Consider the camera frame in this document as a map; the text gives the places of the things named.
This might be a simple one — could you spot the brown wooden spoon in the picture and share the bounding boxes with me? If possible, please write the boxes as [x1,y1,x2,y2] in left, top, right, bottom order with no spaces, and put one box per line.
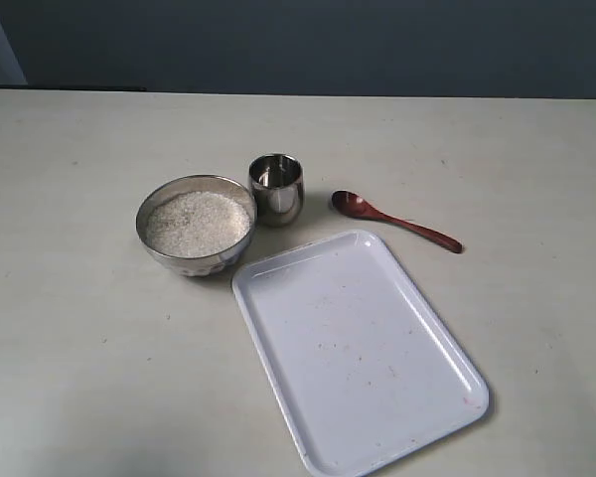
[331,190,465,254]

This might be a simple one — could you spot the steel bowl of rice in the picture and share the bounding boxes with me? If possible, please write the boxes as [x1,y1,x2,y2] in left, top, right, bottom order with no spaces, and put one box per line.
[135,175,256,277]

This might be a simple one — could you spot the small steel cup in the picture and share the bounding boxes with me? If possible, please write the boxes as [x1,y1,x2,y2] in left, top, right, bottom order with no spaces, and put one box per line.
[248,153,304,228]

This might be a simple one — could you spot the white rectangular tray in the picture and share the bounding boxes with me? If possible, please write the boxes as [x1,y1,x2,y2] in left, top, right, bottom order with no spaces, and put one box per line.
[231,230,490,476]

